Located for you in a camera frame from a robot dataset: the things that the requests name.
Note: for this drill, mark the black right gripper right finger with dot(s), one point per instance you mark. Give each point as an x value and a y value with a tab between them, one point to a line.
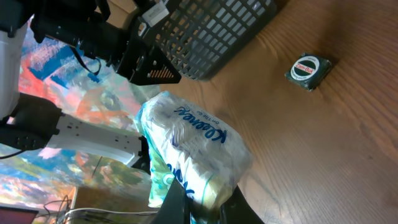
236	210

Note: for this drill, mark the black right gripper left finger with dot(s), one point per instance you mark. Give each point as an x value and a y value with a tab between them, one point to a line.
175	208

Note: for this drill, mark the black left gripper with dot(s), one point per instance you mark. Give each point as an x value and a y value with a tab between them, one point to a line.
137	59

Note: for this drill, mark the teal tissue pack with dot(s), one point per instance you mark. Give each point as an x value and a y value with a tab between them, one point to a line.
204	154

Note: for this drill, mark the dark green round-label box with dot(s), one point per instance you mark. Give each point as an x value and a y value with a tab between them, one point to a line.
308	71

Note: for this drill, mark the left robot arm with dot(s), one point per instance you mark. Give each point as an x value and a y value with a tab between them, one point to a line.
48	38

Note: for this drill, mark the grey plastic mesh basket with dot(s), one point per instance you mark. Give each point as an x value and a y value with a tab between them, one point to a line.
199	37

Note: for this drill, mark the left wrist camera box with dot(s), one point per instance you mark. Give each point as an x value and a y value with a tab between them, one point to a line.
155	14

